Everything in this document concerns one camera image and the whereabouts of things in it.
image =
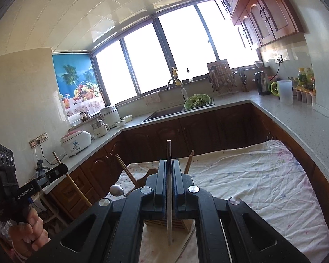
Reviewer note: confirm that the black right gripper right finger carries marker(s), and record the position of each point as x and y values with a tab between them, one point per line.
183	200

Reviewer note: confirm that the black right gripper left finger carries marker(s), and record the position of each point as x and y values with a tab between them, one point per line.
155	203

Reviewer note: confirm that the wooden utensil holder box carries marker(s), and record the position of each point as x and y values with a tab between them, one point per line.
176	224

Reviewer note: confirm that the metal spoon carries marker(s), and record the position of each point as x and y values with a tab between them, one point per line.
117	191

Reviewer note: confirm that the wooden chopstick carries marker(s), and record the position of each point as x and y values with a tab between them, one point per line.
71	181

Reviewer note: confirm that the bamboo chopstick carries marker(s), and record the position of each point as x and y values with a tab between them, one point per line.
189	161

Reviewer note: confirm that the kitchen sink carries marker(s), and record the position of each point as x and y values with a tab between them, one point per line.
171	111

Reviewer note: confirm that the person's left hand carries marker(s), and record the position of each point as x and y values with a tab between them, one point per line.
28	238

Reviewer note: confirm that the wooden chopstick pair piece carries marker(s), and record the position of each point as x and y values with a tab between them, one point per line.
124	167

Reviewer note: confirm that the white floral tablecloth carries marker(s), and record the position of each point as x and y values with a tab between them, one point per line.
267	178

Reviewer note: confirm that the green vegetable colander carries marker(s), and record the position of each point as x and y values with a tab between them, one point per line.
197	101

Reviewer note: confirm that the white rice cooker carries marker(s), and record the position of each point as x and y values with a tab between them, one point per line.
75	141

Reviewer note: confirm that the dark lower cabinets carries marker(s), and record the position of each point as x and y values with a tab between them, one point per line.
231	127

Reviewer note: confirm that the white electric pot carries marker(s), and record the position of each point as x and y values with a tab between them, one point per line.
110	115

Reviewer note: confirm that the dish drying rack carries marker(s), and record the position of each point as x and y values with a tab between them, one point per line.
221	77

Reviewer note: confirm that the black electric kettle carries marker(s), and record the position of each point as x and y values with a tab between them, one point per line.
262	83

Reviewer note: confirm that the tropical fruit poster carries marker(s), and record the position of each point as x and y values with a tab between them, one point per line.
77	84

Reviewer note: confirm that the white plastic pitcher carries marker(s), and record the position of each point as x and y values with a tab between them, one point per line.
284	89

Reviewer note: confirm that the green drink bottles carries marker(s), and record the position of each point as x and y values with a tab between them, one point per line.
306	78

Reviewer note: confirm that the wooden upper cabinets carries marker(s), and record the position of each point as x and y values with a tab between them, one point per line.
263	21

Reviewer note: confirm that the wall power socket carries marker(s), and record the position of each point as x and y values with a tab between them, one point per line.
38	140

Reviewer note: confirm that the window frame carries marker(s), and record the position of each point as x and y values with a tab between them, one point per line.
178	43

